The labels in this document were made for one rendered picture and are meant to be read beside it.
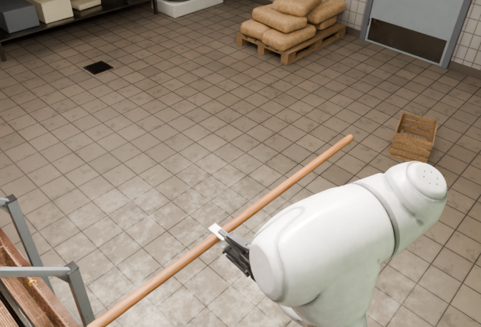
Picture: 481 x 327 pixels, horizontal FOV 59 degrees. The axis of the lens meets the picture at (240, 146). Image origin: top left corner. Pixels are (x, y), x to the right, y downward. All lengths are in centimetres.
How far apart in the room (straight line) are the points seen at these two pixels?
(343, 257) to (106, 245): 246
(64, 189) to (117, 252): 76
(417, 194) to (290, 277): 22
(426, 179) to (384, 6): 500
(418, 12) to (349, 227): 493
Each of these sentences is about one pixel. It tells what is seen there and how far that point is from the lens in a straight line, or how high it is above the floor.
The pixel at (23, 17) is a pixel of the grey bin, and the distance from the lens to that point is 557.
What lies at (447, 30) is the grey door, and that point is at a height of 42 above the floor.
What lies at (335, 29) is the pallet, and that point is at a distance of 568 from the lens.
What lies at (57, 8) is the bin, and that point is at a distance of 572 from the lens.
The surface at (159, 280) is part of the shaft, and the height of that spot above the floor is 120.
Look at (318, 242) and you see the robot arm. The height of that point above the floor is 177.
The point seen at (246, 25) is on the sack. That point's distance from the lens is 523.
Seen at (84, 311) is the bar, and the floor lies 71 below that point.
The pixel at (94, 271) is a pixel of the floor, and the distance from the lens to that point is 286.
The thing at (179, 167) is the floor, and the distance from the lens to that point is 344.
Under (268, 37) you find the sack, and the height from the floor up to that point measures 25.
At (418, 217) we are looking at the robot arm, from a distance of 69.
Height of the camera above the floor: 222
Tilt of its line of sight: 38 degrees down
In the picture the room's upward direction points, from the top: 2 degrees clockwise
